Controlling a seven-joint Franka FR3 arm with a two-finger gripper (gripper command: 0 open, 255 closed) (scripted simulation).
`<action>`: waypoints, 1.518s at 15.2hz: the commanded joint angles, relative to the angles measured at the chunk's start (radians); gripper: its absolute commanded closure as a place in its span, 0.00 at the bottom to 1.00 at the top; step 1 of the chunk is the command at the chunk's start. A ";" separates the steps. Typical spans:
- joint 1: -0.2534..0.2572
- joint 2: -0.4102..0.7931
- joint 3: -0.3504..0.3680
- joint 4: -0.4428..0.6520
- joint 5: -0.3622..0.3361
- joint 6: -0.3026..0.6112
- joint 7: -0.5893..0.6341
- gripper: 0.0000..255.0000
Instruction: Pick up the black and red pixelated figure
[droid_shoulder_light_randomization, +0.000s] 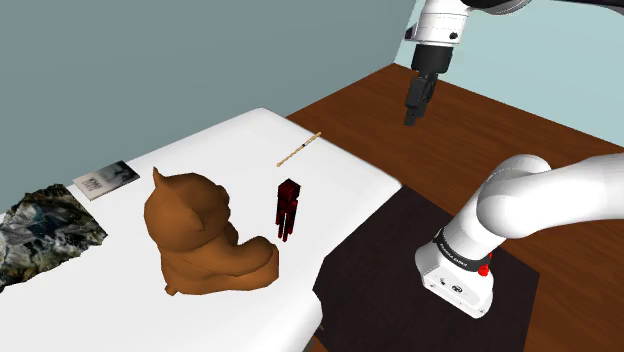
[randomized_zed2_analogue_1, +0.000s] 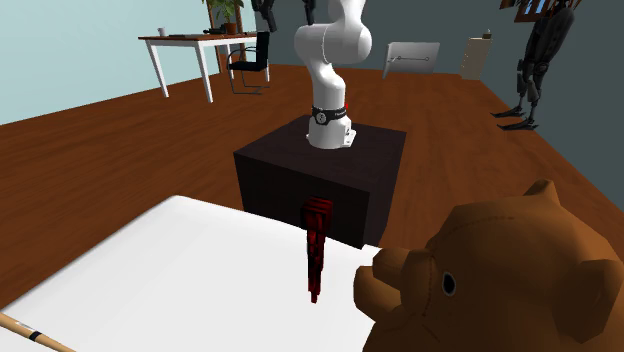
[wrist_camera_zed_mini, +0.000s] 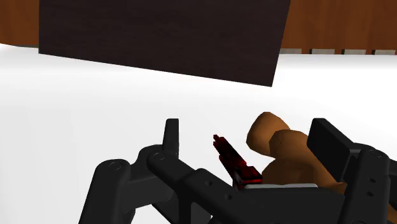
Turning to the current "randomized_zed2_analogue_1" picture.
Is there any white desk with wooden top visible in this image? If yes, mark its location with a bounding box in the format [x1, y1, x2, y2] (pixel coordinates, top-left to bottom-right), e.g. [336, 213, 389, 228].
[137, 26, 272, 105]

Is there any brown plush bear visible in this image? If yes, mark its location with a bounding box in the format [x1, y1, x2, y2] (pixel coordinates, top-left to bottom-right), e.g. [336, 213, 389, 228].
[352, 178, 624, 352]

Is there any dark red tool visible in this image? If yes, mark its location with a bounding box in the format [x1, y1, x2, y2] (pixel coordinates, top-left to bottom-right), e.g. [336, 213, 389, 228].
[299, 195, 336, 305]

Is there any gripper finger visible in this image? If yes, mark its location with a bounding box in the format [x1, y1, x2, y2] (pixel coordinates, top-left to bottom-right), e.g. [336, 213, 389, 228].
[250, 0, 280, 34]
[301, 0, 319, 27]

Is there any dark robot stand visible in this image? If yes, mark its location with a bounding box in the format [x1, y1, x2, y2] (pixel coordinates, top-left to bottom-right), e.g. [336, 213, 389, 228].
[233, 114, 408, 250]

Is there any black cantilever chair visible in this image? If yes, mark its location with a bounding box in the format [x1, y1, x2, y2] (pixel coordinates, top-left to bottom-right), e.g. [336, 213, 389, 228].
[225, 30, 272, 97]

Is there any brown framed window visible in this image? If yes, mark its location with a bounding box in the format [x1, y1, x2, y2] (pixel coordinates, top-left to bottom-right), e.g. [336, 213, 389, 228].
[498, 0, 582, 24]

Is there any green potted plant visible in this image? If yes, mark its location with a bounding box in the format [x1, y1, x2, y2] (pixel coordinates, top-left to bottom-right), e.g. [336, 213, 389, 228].
[201, 0, 246, 36]

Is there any wooden stick with black band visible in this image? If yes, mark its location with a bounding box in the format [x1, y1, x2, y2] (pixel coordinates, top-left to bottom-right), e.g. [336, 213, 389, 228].
[0, 311, 78, 352]

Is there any beige leaning board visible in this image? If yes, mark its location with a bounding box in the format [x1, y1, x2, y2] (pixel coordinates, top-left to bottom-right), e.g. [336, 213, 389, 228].
[457, 29, 494, 82]

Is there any black bird-legged statue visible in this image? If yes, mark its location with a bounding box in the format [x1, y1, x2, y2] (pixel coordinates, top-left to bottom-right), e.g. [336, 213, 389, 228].
[489, 0, 584, 132]

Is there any grey leaning board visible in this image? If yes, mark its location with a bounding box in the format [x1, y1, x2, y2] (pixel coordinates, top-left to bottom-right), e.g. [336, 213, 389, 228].
[381, 40, 442, 80]

